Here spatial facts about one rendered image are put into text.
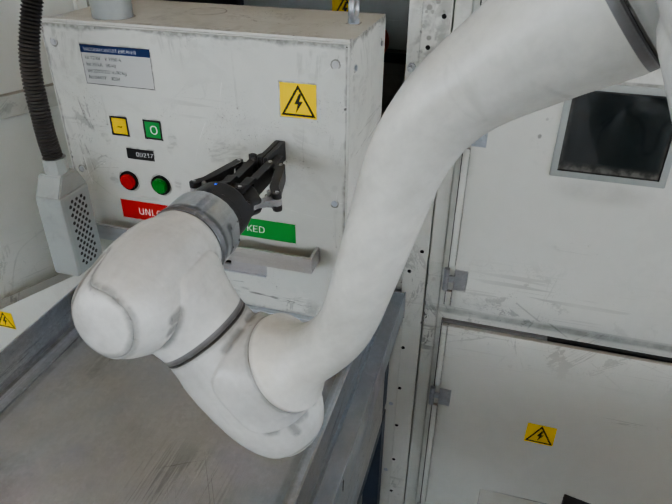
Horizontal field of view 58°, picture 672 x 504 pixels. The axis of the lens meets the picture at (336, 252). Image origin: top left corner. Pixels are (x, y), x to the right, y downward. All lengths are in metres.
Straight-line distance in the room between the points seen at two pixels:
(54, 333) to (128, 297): 0.68
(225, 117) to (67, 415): 0.53
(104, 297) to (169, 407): 0.50
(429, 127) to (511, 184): 0.71
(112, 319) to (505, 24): 0.39
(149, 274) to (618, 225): 0.82
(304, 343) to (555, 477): 1.05
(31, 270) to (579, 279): 1.09
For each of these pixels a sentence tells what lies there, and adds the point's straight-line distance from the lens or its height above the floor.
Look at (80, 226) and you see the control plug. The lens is 1.09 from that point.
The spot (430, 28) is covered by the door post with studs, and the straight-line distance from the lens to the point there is 1.07.
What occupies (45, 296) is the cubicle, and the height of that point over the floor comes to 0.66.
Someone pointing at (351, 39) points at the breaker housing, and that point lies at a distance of 0.86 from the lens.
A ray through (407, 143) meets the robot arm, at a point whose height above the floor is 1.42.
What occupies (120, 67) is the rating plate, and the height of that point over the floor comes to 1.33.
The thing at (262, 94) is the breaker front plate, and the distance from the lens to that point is 0.92.
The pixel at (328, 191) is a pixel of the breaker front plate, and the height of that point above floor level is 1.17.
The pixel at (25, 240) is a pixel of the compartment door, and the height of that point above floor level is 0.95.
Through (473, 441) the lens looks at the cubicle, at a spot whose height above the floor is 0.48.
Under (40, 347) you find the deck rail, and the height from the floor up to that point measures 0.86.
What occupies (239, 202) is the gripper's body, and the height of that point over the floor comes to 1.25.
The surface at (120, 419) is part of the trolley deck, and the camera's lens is 1.05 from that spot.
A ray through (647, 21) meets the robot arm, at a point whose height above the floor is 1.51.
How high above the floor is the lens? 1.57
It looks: 31 degrees down
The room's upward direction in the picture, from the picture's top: straight up
